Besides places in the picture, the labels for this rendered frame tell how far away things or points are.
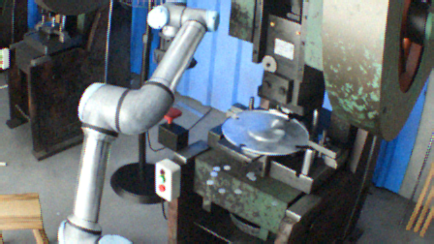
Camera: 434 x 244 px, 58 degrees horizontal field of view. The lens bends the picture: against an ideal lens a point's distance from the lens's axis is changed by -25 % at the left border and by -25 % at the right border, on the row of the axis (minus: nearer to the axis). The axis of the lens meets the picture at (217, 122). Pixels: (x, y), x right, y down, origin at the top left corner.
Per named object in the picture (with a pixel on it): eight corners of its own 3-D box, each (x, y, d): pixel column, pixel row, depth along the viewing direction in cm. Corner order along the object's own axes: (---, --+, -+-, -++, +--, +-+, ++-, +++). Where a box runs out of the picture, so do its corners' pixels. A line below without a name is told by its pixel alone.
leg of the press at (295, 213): (266, 330, 170) (325, 160, 129) (246, 320, 176) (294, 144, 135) (362, 234, 235) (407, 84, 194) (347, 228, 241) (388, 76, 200)
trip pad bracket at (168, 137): (175, 180, 183) (177, 133, 174) (157, 168, 188) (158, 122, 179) (186, 174, 187) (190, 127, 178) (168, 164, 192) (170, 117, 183)
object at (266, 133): (322, 134, 168) (323, 132, 168) (277, 166, 148) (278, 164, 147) (258, 105, 184) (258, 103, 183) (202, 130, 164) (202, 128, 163)
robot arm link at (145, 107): (153, 124, 118) (220, 1, 146) (115, 114, 121) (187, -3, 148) (161, 153, 127) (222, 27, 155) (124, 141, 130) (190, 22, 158)
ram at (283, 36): (290, 109, 157) (299, 23, 143) (252, 93, 165) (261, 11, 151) (315, 96, 169) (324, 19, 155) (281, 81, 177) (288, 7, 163)
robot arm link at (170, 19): (178, 10, 144) (191, 3, 154) (146, 7, 147) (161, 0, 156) (175, 32, 148) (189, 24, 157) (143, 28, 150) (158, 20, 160)
